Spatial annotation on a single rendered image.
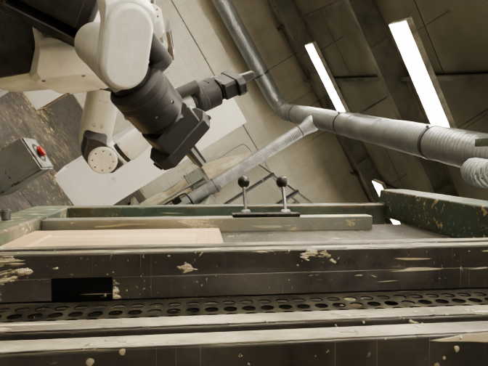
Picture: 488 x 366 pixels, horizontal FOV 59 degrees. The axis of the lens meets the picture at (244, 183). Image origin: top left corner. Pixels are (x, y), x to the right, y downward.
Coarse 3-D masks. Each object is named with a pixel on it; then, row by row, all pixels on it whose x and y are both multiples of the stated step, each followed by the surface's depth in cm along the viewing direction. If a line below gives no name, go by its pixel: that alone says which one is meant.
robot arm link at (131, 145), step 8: (128, 136) 123; (136, 136) 123; (112, 144) 124; (120, 144) 123; (128, 144) 123; (136, 144) 123; (144, 144) 124; (120, 152) 123; (128, 152) 123; (136, 152) 124; (120, 160) 121; (128, 160) 125
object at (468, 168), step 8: (480, 144) 104; (472, 160) 95; (480, 160) 93; (464, 168) 97; (472, 168) 93; (464, 176) 97; (472, 176) 93; (480, 176) 91; (472, 184) 94; (480, 184) 93
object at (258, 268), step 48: (336, 240) 73; (384, 240) 73; (432, 240) 73; (480, 240) 74; (0, 288) 62; (48, 288) 63; (96, 288) 63; (144, 288) 64; (192, 288) 65; (240, 288) 66; (288, 288) 67; (336, 288) 67; (384, 288) 68; (432, 288) 69
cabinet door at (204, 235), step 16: (16, 240) 101; (32, 240) 101; (48, 240) 103; (64, 240) 103; (80, 240) 103; (96, 240) 103; (112, 240) 103; (128, 240) 103; (144, 240) 103; (160, 240) 103; (176, 240) 103; (192, 240) 103; (208, 240) 101
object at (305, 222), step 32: (64, 224) 121; (96, 224) 122; (128, 224) 123; (160, 224) 124; (192, 224) 125; (224, 224) 126; (256, 224) 127; (288, 224) 128; (320, 224) 129; (352, 224) 130
